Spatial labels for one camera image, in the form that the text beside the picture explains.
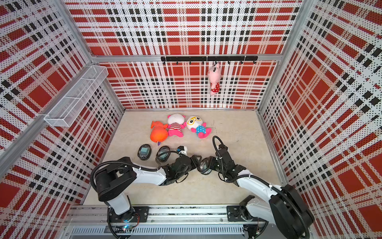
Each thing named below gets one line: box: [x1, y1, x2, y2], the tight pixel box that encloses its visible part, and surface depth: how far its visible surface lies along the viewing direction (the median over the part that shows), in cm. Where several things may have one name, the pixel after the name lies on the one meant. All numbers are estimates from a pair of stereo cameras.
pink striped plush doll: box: [167, 113, 187, 138], surface depth 108 cm
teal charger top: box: [140, 147, 150, 156], surface depth 97 cm
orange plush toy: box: [149, 120, 169, 146], surface depth 103 cm
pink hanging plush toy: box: [207, 60, 222, 96], surface depth 94 cm
